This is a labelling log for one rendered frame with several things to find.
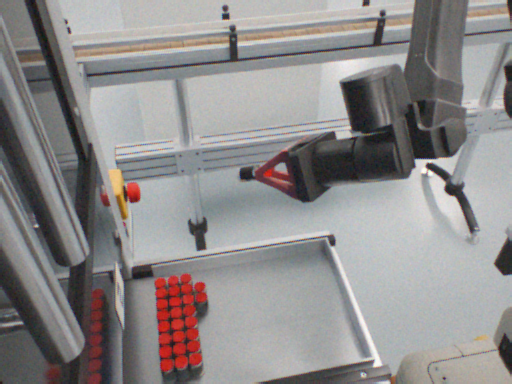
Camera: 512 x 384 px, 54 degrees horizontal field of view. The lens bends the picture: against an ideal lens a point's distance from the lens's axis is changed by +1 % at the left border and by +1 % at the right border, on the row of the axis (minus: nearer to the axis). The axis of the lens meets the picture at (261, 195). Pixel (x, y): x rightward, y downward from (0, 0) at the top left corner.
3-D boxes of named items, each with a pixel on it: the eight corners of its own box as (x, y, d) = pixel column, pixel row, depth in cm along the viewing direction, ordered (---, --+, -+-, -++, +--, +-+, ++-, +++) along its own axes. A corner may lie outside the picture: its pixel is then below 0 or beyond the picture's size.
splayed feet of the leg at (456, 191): (466, 246, 216) (476, 224, 206) (416, 170, 251) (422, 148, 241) (483, 243, 217) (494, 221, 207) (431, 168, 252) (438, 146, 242)
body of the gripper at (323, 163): (283, 153, 59) (339, 144, 55) (322, 131, 67) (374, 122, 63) (297, 204, 61) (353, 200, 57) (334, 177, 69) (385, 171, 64)
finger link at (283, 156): (239, 156, 66) (300, 146, 60) (268, 141, 71) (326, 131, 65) (253, 205, 67) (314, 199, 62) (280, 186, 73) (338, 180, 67)
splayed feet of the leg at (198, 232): (197, 292, 199) (194, 270, 189) (185, 204, 234) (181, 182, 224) (217, 289, 200) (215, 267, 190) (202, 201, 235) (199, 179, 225)
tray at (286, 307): (163, 412, 78) (159, 402, 75) (154, 277, 96) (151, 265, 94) (372, 369, 83) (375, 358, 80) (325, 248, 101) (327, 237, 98)
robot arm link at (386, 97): (470, 142, 59) (411, 143, 66) (451, 44, 56) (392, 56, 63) (403, 182, 53) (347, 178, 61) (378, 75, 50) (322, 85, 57)
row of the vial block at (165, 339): (163, 386, 81) (159, 372, 77) (157, 293, 93) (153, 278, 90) (177, 383, 81) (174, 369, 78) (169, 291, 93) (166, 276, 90)
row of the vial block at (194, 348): (191, 380, 81) (189, 366, 78) (181, 289, 94) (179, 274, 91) (205, 377, 82) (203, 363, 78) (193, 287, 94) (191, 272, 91)
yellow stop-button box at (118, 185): (89, 226, 95) (79, 199, 90) (90, 199, 100) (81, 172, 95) (130, 220, 96) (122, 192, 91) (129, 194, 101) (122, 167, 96)
